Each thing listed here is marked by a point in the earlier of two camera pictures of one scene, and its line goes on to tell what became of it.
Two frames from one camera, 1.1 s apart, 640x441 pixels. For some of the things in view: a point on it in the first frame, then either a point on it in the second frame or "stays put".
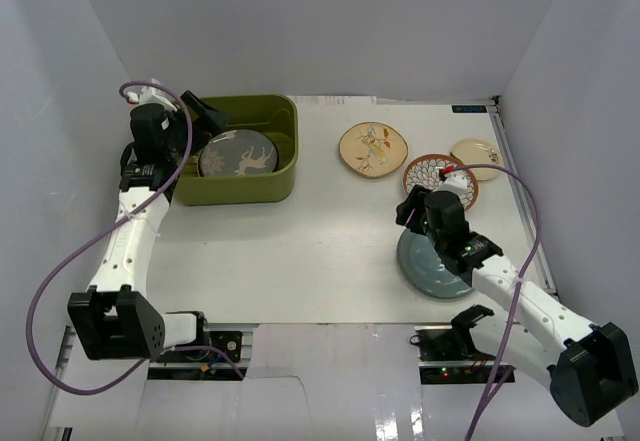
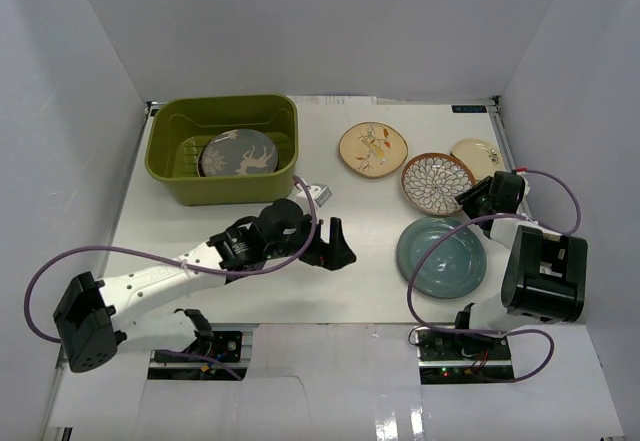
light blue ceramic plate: [424, 268] stays put
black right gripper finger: [410, 211] -> [469, 198]
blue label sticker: [469, 109] stays put
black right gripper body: [426, 228] -> [483, 203]
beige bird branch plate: [372, 149] stays put
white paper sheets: [334, 100] stays put
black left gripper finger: [219, 118] -> [341, 254]
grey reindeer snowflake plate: [238, 153] stays put
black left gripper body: [198, 116] -> [318, 240]
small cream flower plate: [479, 151] stays put
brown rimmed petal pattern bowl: [424, 171] stays put
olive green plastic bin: [274, 115] stays put
